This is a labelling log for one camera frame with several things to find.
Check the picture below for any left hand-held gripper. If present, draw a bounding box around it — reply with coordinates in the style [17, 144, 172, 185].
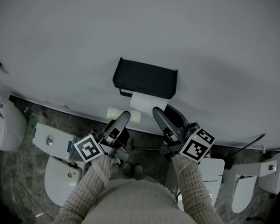
[72, 106, 133, 168]

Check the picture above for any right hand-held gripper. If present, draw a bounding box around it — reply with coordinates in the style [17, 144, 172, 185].
[148, 104, 218, 165]

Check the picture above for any white toilet paper roll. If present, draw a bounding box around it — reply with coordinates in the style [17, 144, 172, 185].
[129, 92, 168, 118]

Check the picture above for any person's right forearm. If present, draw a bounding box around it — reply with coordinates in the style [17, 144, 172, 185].
[166, 154, 255, 224]

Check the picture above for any person's left forearm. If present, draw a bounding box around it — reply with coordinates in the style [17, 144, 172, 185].
[50, 150, 122, 224]

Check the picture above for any black toilet paper holder shelf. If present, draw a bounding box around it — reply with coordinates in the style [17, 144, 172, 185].
[111, 56, 178, 101]

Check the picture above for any white toilet with round button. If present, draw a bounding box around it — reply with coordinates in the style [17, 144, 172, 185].
[27, 121, 91, 209]

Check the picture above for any white toilet with flat lid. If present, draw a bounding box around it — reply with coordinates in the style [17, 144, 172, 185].
[163, 154, 226, 214]

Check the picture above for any white toilet with long seat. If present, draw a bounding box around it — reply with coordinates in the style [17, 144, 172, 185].
[215, 146, 280, 217]

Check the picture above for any white rounded smart toilet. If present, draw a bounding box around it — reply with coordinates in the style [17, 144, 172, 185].
[0, 95, 30, 153]

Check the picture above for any person's left shoe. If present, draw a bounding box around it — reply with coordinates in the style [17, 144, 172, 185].
[122, 162, 132, 179]

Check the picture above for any person's shoe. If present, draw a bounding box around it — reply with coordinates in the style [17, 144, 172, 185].
[122, 162, 132, 179]
[132, 164, 144, 180]

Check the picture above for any person's right shoe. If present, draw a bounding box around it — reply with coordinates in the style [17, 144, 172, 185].
[132, 164, 144, 180]

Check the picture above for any person's knit sweater torso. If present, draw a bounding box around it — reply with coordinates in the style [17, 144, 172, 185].
[77, 174, 214, 224]

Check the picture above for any leaning thin black rod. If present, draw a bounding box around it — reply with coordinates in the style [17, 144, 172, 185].
[223, 130, 266, 163]

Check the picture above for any black floor tool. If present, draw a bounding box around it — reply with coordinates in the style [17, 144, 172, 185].
[246, 215, 266, 223]

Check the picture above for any black cable loop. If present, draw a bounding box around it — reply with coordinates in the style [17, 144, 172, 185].
[53, 157, 79, 170]

